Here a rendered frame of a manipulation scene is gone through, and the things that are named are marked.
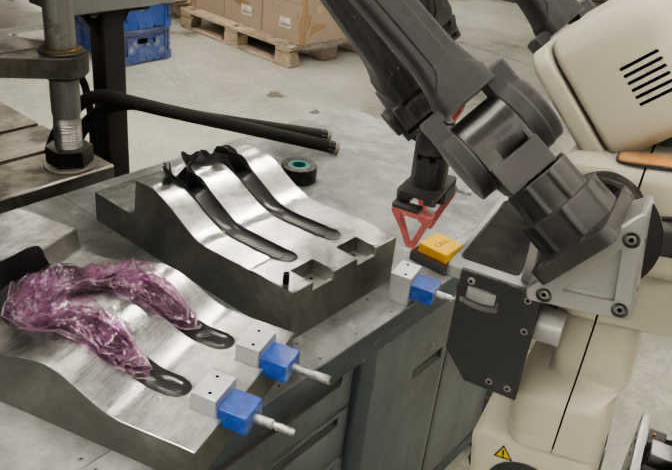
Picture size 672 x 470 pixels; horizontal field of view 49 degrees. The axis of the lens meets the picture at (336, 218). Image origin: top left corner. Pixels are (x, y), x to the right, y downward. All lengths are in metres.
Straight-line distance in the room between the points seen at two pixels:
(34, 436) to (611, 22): 0.82
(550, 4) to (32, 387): 0.86
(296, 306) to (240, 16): 4.49
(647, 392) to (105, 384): 1.96
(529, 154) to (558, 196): 0.05
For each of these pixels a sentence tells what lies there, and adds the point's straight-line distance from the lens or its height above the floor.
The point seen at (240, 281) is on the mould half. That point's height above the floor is 0.86.
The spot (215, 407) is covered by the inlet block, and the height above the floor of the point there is 0.87.
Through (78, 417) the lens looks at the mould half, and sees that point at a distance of 1.00.
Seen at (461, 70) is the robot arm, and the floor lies 1.31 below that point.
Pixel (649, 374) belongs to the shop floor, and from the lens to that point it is 2.70.
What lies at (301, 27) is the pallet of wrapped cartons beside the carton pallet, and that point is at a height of 0.26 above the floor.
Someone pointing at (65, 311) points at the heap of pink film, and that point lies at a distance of 1.05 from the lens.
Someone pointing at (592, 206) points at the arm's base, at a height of 1.22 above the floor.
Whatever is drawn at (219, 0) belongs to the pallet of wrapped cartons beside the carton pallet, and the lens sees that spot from 5.67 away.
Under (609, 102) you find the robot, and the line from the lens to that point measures 0.83.
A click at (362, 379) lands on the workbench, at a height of 0.63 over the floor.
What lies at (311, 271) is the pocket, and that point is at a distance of 1.20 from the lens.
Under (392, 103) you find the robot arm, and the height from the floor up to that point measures 1.16.
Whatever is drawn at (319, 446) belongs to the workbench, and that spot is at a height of 0.52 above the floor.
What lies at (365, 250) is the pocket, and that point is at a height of 0.87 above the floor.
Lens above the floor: 1.51
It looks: 28 degrees down
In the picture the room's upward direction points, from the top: 6 degrees clockwise
